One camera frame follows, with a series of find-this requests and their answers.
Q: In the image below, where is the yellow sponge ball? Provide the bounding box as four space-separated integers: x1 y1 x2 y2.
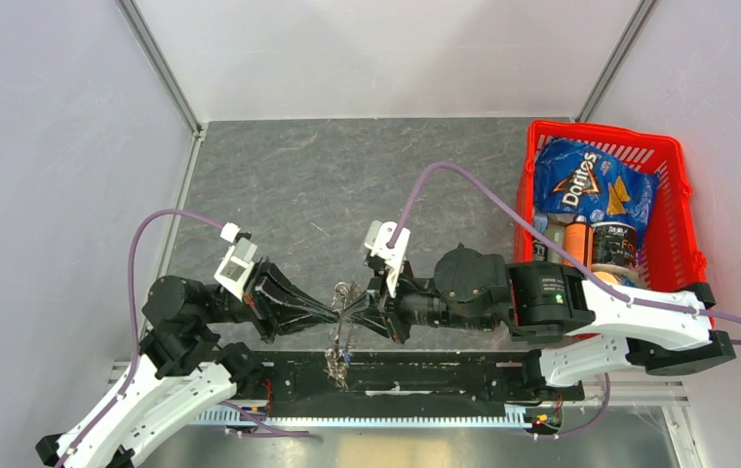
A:
594 271 624 286

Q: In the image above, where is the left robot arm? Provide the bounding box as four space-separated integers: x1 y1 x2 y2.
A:
36 259 338 467

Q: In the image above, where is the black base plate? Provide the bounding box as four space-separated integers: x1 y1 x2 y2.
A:
234 351 585 418

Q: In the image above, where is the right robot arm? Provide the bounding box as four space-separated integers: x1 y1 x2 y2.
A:
344 246 736 399

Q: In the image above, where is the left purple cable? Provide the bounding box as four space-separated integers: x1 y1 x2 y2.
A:
54 208 230 468

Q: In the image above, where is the blue Doritos chip bag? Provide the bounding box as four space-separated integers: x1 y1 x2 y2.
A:
532 137 659 235

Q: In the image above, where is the purple cable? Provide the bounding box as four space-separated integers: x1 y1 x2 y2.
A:
54 208 230 468
386 162 741 346

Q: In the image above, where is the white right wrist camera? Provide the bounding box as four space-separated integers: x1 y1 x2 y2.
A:
364 220 410 298

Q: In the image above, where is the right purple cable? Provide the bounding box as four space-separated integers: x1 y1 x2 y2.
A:
386 162 741 346

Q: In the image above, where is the red plastic basket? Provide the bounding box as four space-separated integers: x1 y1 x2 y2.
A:
515 119 716 307

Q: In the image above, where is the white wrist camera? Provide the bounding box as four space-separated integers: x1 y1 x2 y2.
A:
214 222 257 301
364 220 410 298

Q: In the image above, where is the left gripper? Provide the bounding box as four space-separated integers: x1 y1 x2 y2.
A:
202 253 341 341

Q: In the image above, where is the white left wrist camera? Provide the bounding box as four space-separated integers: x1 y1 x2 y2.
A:
214 222 257 301

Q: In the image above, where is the black can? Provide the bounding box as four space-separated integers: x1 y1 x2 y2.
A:
592 221 638 269

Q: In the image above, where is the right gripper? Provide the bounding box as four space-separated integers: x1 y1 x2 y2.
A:
341 252 498 342

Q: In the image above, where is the orange bottle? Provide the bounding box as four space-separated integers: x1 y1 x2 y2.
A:
563 215 594 269

